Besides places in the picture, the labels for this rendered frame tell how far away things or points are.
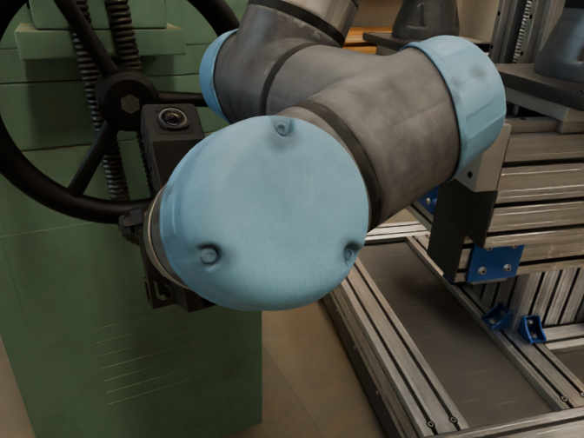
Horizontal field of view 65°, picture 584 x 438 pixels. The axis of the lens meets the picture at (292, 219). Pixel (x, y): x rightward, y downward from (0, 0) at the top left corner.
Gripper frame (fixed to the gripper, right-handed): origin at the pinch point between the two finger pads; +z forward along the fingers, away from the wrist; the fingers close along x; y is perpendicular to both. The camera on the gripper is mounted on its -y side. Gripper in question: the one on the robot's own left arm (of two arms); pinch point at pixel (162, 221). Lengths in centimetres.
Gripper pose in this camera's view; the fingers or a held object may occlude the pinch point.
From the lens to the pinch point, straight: 50.8
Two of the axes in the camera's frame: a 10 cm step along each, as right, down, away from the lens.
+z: -3.8, 0.7, 9.2
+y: 1.9, 9.8, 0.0
